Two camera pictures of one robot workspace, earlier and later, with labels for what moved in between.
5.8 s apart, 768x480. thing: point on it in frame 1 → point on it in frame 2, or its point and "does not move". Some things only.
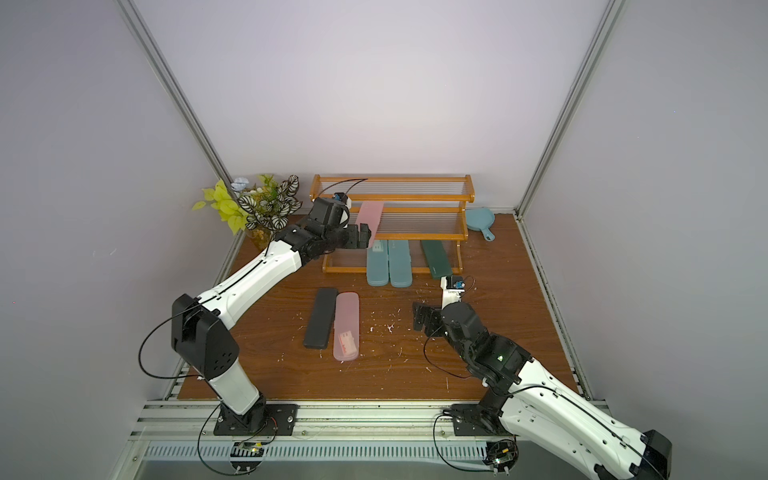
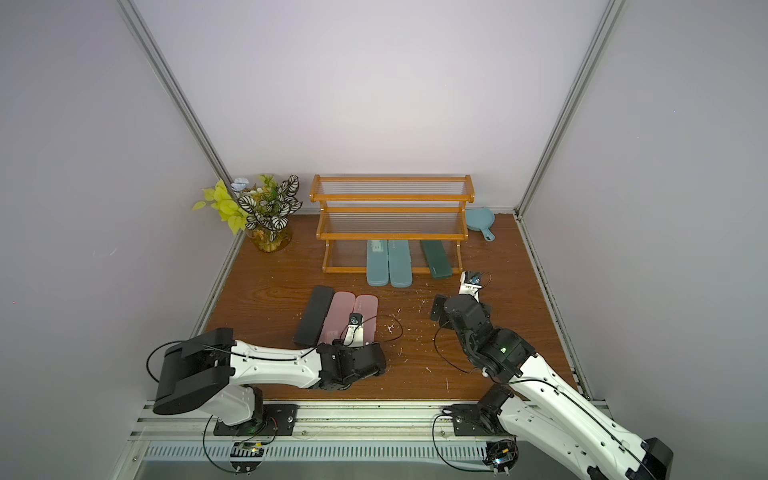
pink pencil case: (370, 213) → (368, 306)
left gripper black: (353, 242) → (341, 350)
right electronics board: (502, 456) does not move
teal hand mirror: (481, 220) does not move
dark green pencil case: (437, 258) does not move
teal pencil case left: (377, 264) does not move
